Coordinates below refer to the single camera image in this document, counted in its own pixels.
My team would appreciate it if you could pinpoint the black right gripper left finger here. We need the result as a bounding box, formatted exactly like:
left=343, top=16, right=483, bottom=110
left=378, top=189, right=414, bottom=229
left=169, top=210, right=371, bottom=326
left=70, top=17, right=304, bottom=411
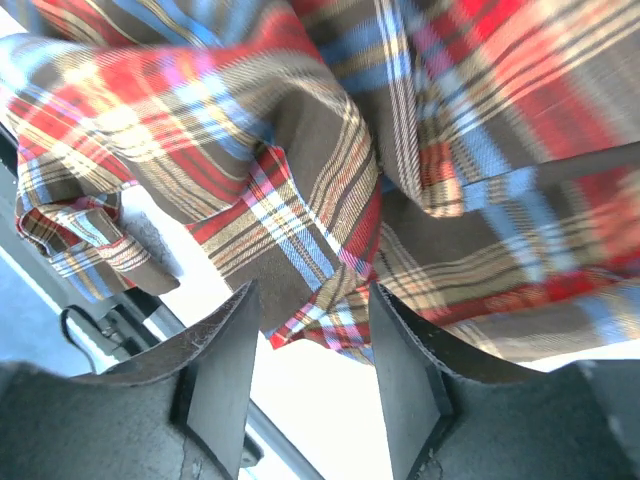
left=1, top=282, right=261, bottom=479

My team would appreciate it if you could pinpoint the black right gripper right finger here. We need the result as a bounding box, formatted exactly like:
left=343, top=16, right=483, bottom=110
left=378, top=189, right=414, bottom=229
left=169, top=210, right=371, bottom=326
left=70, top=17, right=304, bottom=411
left=369, top=284, right=639, bottom=479

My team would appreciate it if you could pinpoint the plaid long sleeve shirt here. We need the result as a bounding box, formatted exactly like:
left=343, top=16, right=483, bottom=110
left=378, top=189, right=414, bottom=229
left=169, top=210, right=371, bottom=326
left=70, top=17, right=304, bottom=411
left=1, top=1, right=639, bottom=363

